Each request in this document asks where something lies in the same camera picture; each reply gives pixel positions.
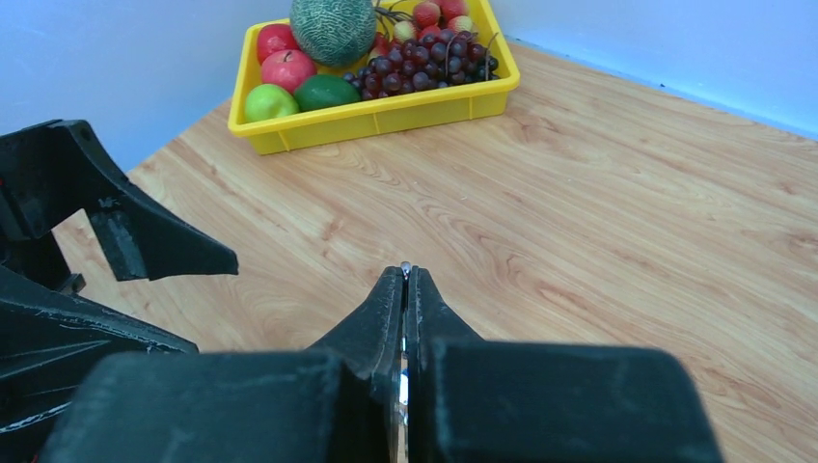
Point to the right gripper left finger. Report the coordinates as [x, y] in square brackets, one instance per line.
[334, 401]

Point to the red-pink apple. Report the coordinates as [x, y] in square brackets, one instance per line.
[287, 69]

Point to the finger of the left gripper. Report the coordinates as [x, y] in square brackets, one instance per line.
[51, 170]

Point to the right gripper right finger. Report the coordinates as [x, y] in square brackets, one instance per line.
[477, 400]

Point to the dark green avocado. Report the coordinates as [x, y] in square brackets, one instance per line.
[323, 91]

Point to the green melon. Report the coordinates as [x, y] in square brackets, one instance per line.
[334, 33]

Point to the silver keyring with keys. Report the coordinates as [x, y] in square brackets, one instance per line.
[401, 413]

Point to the red apple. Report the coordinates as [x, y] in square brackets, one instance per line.
[273, 38]

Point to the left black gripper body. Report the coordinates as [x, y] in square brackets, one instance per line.
[51, 337]

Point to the dark purple grape bunch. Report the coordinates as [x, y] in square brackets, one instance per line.
[423, 68]

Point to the light green apple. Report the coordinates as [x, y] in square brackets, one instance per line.
[269, 101]

